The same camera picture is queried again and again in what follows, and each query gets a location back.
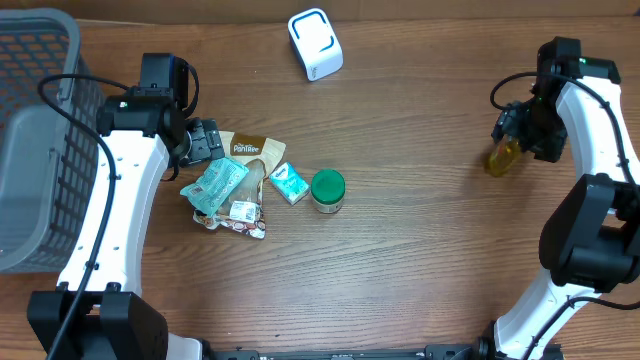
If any yellow oil bottle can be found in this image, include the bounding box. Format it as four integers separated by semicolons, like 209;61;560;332
484;137;522;177

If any teal wipes packet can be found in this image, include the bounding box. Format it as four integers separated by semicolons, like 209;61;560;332
180;157;249;216

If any brown PaniTree snack pouch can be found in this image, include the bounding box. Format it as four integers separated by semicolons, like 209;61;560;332
193;131;286;240

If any teal Kleenex tissue pack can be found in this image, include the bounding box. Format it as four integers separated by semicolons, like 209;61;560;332
269;162;310;205

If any green lid jar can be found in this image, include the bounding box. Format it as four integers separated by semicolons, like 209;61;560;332
311;169;346;214

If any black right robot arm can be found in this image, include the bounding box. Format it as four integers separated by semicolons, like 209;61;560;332
467;37;639;359

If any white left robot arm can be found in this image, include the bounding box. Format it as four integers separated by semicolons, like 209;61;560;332
27;89;214;359

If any white barcode scanner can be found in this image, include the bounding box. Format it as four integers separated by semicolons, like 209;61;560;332
287;8;344;82

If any grey plastic basket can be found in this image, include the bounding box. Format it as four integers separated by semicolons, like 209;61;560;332
1;8;104;273

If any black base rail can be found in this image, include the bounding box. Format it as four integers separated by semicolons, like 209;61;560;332
202;338;507;360

